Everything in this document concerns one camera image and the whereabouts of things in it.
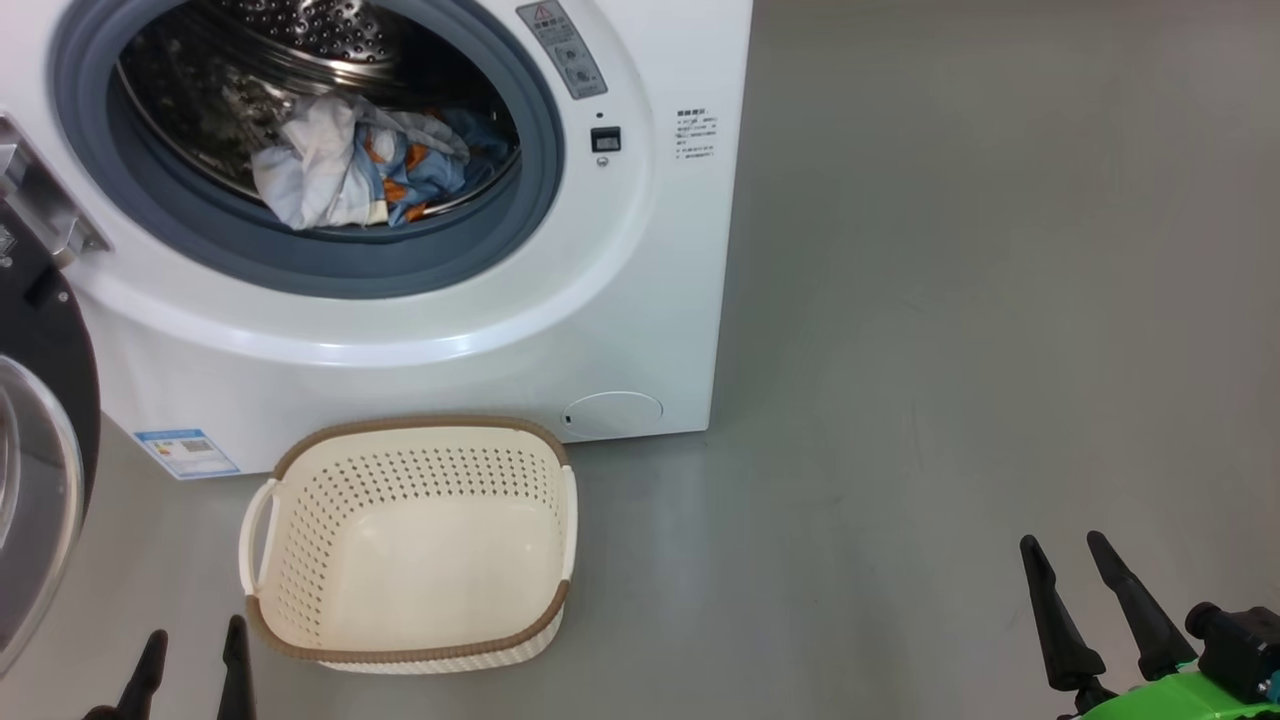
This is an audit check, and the white front-load washing machine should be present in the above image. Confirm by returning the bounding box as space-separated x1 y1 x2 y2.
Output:
0 0 754 481

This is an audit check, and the black round glass washer door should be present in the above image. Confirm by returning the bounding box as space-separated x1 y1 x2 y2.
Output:
0 195 102 681

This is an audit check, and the metal door hinge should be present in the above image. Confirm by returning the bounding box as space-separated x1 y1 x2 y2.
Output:
0 113 111 269

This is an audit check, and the cream perforated laundry basket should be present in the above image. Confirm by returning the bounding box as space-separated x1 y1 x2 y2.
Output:
238 415 579 674

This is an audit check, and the grey rubber door gasket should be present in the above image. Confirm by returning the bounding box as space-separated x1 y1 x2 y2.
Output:
48 0 566 299

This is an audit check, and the round white filter cover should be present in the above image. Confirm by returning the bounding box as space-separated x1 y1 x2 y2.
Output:
562 391 664 437

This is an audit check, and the grey warning sticker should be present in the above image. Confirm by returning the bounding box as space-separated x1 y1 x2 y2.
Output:
516 0 608 100

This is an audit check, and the blue energy label sticker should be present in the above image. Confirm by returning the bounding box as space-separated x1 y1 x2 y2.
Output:
133 429 241 480

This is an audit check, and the blue and orange garment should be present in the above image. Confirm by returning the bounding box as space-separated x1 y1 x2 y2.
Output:
355 105 516 227

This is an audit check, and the steel washer drum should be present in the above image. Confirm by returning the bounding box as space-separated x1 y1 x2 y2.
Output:
115 0 521 216

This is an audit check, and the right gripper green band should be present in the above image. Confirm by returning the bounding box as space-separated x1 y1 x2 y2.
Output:
1020 531 1280 720

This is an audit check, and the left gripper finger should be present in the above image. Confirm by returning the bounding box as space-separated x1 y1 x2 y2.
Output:
217 615 257 720
85 630 169 720

